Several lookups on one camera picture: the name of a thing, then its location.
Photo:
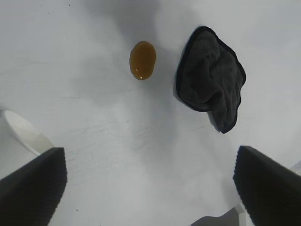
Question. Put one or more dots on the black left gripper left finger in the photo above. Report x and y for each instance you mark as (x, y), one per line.
(30, 193)

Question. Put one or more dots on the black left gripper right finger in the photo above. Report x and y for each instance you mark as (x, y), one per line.
(270, 193)

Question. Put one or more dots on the white paper cup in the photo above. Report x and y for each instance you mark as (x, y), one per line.
(16, 136)

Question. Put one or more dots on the brown liquid spill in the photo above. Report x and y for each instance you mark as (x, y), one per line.
(142, 60)

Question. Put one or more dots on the dark grey microfibre cloth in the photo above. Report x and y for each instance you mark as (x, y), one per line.
(209, 77)

